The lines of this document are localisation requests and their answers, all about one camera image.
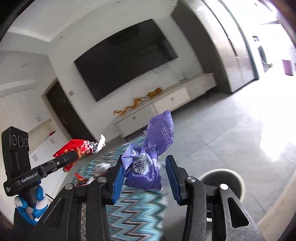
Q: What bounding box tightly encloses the purple plastic wrapper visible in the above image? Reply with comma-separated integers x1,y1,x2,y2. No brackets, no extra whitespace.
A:
121,110,175,191

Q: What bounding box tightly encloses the red orange snack bag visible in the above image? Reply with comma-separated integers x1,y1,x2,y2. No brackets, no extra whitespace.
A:
75,173,89,186

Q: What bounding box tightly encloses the round white trash bin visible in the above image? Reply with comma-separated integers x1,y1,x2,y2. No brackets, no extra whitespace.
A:
198,168,246,202

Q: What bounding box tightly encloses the blue white gloved hand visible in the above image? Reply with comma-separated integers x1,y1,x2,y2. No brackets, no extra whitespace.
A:
14,181,51,226

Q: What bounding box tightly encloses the zigzag teal patterned rug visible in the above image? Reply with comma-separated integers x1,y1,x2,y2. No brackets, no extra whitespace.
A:
70,143,168,240

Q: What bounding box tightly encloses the white low TV cabinet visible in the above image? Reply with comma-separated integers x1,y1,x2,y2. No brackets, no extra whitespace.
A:
114,73,217,137

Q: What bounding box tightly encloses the dark brown entrance door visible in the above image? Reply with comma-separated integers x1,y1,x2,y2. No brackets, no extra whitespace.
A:
46,81,96,142

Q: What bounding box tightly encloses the golden tiger figurine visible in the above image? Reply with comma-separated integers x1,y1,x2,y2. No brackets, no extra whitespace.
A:
146,87,163,98

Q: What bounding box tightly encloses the golden dragon figurine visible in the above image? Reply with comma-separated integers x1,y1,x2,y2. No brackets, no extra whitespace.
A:
113,97,145,115

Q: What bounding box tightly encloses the grey double-door refrigerator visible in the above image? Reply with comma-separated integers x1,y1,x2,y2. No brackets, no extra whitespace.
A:
170,0,260,93

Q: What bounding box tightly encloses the purple stool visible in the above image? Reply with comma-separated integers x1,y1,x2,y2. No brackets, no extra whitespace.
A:
282,59,293,76

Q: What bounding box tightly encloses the white wall cupboard unit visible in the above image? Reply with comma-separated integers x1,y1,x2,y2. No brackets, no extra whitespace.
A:
28,118,68,198

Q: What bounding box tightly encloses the large black wall television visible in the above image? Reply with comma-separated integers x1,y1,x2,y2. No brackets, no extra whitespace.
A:
74,19,178,101

